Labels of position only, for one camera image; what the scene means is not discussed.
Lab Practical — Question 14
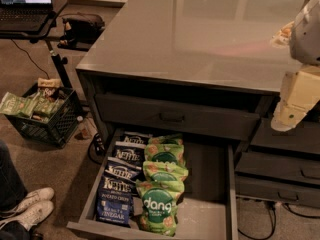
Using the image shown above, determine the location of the right lower closed drawer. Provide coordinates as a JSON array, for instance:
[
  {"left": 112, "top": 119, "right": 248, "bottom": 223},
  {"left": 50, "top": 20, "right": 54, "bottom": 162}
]
[{"left": 235, "top": 176, "right": 320, "bottom": 208}]

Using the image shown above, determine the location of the dark bag on floor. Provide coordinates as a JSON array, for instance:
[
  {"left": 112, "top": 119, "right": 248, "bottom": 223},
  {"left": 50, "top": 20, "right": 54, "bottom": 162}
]
[{"left": 58, "top": 12, "right": 105, "bottom": 51}]

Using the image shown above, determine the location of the open middle drawer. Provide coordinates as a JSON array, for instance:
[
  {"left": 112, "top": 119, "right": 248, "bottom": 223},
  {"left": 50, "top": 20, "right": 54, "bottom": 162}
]
[{"left": 67, "top": 133, "right": 238, "bottom": 240}]

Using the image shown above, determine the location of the brown snack bag in crate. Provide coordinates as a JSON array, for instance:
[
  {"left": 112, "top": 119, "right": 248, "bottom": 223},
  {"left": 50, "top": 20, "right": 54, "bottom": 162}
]
[{"left": 37, "top": 78, "right": 61, "bottom": 97}]

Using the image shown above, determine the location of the closed top drawer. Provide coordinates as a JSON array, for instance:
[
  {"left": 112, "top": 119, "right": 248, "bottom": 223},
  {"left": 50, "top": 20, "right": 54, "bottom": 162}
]
[{"left": 95, "top": 93, "right": 259, "bottom": 140}]

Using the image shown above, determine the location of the black floor cable right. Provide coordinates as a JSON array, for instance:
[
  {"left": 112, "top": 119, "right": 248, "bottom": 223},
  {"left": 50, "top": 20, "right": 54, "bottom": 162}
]
[{"left": 237, "top": 201, "right": 320, "bottom": 240}]

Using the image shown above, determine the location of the upper white sneaker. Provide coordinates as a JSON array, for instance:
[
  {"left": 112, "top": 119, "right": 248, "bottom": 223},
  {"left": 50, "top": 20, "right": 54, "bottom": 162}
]
[{"left": 0, "top": 187, "right": 55, "bottom": 218}]

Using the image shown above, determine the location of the green snack bag on crate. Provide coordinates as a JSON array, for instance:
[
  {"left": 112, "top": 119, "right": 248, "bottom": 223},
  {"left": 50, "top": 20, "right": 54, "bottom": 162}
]
[{"left": 0, "top": 92, "right": 38, "bottom": 117}]

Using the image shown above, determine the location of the snack bag on counter edge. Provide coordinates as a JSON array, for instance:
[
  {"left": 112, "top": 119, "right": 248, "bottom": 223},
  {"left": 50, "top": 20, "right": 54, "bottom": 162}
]
[{"left": 270, "top": 21, "right": 294, "bottom": 48}]

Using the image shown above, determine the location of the closed drawer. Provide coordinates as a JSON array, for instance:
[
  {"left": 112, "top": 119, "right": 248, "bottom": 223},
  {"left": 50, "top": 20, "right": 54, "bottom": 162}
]
[
  {"left": 251, "top": 118, "right": 320, "bottom": 154},
  {"left": 95, "top": 93, "right": 259, "bottom": 140},
  {"left": 236, "top": 152, "right": 320, "bottom": 185},
  {"left": 235, "top": 176, "right": 320, "bottom": 208}
]

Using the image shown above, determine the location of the black laptop stand table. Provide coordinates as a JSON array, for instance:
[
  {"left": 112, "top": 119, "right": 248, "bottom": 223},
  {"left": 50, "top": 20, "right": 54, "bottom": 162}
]
[{"left": 0, "top": 0, "right": 72, "bottom": 88}]

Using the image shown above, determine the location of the black cable by drawer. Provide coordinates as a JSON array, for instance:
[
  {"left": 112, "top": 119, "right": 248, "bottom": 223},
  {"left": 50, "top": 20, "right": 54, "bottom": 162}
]
[{"left": 87, "top": 132, "right": 106, "bottom": 165}]

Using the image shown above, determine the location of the lower white sneaker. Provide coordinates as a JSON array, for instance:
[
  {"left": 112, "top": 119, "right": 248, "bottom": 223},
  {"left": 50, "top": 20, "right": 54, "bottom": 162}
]
[{"left": 0, "top": 200, "right": 54, "bottom": 231}]

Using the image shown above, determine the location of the rear green Dang chip bag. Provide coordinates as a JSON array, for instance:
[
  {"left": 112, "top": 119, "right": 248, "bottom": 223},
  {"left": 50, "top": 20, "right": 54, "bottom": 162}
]
[{"left": 148, "top": 133, "right": 183, "bottom": 145}]

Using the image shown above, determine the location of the open laptop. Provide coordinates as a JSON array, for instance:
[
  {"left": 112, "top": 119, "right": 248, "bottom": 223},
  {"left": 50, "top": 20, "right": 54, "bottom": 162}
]
[{"left": 0, "top": 0, "right": 53, "bottom": 32}]

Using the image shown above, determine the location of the black plastic crate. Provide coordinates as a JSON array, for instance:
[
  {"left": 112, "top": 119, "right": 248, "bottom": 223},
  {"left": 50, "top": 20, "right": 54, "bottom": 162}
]
[{"left": 6, "top": 87, "right": 83, "bottom": 148}]

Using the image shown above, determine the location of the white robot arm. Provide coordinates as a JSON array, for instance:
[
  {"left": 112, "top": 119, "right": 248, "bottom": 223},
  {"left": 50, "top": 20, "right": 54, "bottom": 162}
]
[{"left": 271, "top": 0, "right": 320, "bottom": 132}]

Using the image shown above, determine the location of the front green Dang chip bag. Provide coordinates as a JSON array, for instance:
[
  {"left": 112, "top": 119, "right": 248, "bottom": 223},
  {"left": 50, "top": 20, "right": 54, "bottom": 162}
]
[{"left": 136, "top": 181, "right": 185, "bottom": 236}]

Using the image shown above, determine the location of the right upper closed drawer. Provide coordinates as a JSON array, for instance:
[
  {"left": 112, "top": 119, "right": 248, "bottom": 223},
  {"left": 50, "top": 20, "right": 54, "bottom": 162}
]
[{"left": 251, "top": 118, "right": 320, "bottom": 154}]

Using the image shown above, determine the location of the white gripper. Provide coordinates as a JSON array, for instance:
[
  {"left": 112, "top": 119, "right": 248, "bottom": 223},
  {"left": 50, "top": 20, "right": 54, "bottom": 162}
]
[{"left": 271, "top": 65, "right": 320, "bottom": 132}]

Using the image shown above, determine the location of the green dang chip bag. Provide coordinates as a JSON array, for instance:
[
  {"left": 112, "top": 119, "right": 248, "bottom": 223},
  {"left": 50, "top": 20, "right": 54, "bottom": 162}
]
[
  {"left": 144, "top": 144, "right": 185, "bottom": 166},
  {"left": 143, "top": 161, "right": 189, "bottom": 181},
  {"left": 148, "top": 133, "right": 183, "bottom": 145},
  {"left": 136, "top": 181, "right": 185, "bottom": 236}
]

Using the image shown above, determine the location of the right middle closed drawer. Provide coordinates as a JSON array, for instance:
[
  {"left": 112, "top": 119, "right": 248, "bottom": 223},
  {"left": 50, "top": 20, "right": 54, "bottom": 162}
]
[{"left": 236, "top": 152, "right": 320, "bottom": 185}]

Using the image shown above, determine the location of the grey counter cabinet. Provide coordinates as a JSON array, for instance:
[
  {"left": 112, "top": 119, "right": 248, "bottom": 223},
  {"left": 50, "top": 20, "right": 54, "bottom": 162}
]
[{"left": 75, "top": 0, "right": 320, "bottom": 210}]

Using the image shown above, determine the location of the person's leg in dark trousers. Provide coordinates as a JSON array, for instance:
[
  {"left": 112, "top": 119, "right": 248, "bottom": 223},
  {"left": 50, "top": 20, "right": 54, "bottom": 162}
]
[{"left": 0, "top": 140, "right": 27, "bottom": 212}]

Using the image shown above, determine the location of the white sneaker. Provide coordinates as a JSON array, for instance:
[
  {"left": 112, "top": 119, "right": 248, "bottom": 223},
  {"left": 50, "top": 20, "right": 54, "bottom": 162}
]
[
  {"left": 0, "top": 187, "right": 55, "bottom": 218},
  {"left": 0, "top": 200, "right": 54, "bottom": 231}
]

